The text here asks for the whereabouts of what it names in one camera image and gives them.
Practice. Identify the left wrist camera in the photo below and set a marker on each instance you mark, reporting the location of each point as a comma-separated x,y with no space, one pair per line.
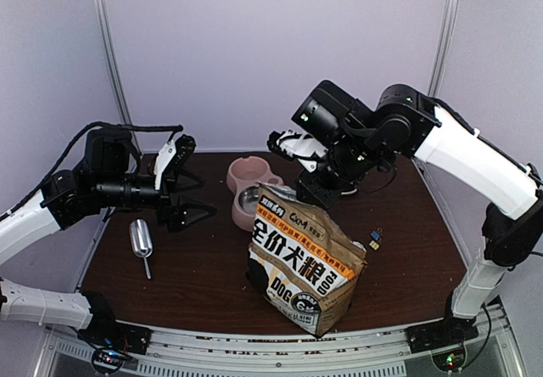
171,159

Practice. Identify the right aluminium frame post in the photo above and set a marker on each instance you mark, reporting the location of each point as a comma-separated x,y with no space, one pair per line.
446,32

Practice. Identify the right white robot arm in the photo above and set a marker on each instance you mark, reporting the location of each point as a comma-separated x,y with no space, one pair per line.
340,140

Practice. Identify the white patterned mug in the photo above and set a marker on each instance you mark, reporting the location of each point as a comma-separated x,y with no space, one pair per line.
351,189

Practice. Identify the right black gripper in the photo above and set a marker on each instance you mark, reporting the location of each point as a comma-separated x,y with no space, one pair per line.
321,195

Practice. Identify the blue binder clip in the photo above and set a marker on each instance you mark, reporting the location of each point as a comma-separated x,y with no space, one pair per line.
376,234

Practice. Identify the pink double pet bowl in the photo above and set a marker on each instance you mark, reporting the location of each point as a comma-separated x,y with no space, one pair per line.
247,172

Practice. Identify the dog food bag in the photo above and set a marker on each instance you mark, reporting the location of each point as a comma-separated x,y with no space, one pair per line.
301,262

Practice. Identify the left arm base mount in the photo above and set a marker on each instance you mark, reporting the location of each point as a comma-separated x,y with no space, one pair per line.
116,349

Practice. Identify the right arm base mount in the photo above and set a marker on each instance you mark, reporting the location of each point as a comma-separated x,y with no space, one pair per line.
445,343

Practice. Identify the metal food scoop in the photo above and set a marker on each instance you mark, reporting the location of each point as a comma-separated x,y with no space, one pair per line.
141,242

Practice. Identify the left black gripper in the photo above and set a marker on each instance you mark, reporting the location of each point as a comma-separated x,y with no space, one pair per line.
173,216

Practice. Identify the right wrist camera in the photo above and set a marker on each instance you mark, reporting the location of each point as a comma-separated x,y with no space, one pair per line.
301,147

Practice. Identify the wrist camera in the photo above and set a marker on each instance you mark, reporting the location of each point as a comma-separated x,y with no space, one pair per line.
301,147
171,159

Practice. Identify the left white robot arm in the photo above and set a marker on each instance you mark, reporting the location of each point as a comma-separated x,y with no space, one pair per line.
109,166

